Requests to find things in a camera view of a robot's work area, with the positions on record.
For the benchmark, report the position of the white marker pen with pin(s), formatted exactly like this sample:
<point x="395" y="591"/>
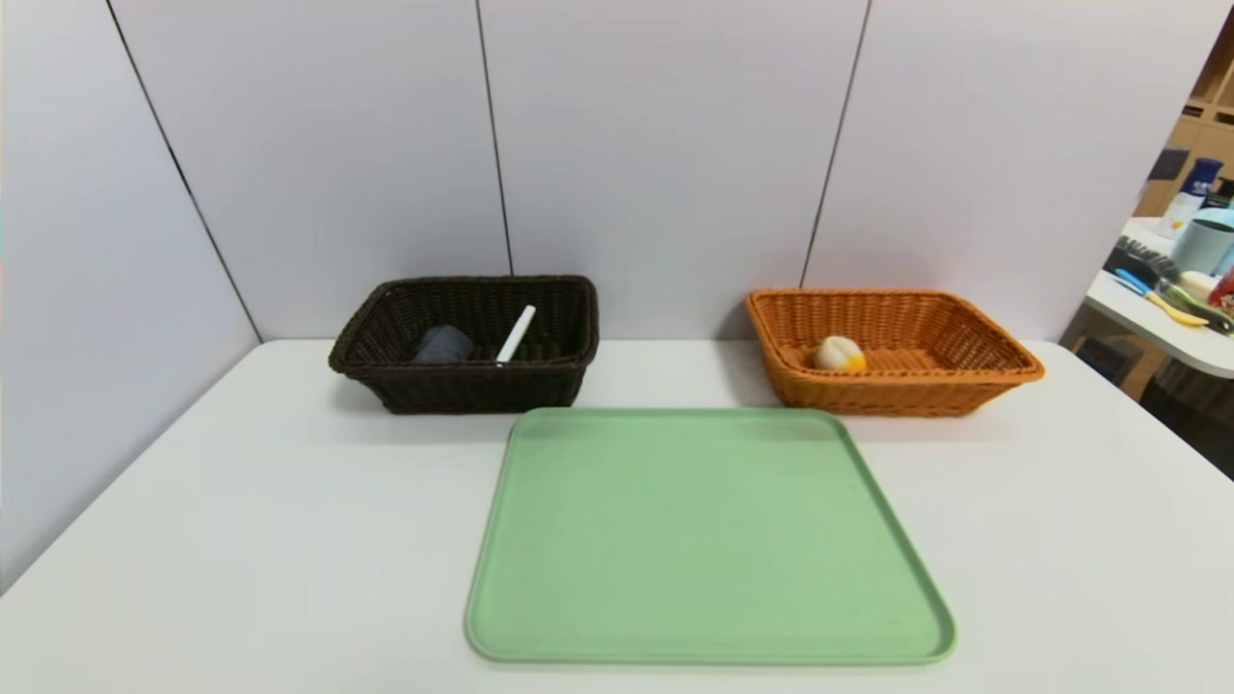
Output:
<point x="516" y="333"/>

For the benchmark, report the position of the grey towel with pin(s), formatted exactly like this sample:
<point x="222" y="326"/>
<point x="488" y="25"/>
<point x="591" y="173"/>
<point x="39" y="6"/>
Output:
<point x="443" y="345"/>

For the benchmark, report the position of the white orange toy egg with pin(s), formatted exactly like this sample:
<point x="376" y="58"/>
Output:
<point x="837" y="354"/>

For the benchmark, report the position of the dark brown wicker basket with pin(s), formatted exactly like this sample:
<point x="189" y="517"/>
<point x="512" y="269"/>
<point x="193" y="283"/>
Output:
<point x="463" y="386"/>

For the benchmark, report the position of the orange wicker basket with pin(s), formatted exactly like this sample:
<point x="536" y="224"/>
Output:
<point x="916" y="395"/>

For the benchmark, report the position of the green plastic tray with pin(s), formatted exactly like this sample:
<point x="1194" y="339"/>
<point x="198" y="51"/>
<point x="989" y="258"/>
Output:
<point x="713" y="540"/>

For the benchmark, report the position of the white side table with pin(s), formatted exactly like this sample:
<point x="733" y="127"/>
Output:
<point x="1138" y="313"/>

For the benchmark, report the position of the black brush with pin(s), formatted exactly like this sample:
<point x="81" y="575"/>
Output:
<point x="1138" y="262"/>

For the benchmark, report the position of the white bottle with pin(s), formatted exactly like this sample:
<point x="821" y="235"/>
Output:
<point x="1178" y="217"/>

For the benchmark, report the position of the pale blue round pot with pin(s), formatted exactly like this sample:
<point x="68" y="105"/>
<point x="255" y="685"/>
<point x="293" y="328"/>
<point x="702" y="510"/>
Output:
<point x="1205" y="246"/>

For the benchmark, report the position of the red item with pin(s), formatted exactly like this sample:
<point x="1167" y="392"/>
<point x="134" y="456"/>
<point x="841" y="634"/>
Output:
<point x="1224" y="292"/>

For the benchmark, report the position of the wooden shelf unit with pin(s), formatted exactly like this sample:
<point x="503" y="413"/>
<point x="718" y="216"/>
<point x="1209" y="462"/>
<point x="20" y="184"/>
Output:
<point x="1210" y="135"/>

